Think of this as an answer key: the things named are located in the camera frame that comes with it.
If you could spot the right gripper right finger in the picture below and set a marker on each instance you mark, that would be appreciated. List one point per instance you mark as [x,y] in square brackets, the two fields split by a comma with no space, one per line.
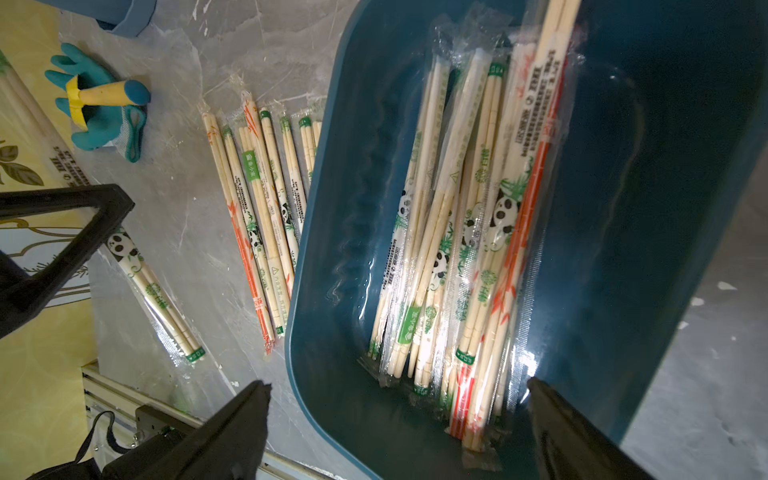
[568,445]

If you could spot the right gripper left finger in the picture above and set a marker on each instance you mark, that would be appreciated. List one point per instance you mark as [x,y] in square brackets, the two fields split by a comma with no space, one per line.
[230,445]

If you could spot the red striped chopsticks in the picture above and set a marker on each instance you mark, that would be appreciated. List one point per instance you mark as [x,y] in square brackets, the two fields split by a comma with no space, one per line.
[223,168]

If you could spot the green tip chopsticks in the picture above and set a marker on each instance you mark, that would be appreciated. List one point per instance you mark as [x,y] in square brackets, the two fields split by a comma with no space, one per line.
[308,144]

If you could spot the teal plastic storage box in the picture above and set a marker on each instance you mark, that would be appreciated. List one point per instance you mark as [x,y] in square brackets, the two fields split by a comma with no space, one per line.
[670,118]

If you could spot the green panda chopsticks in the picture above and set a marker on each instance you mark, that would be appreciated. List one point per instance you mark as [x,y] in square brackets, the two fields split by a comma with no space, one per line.
[273,298]

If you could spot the green bamboo chopsticks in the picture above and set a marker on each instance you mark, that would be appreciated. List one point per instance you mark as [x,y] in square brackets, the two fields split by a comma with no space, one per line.
[259,173]

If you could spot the green label chopsticks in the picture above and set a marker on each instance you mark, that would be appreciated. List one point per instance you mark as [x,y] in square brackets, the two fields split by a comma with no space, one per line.
[278,178]

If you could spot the bamboo print chopsticks in box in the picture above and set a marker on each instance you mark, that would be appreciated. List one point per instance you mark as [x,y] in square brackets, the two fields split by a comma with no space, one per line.
[480,37]

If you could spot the green garden glove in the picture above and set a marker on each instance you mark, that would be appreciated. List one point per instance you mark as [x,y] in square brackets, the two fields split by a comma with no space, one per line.
[117,126]

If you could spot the yellow hand trowel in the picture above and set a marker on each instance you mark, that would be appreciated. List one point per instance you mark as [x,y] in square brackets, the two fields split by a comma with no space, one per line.
[116,94]

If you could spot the potted green plant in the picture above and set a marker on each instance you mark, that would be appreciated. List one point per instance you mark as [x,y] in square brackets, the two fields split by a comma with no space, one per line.
[124,18]

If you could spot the aluminium front rail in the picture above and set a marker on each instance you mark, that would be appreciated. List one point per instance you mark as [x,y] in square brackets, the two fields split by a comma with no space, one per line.
[138,418]

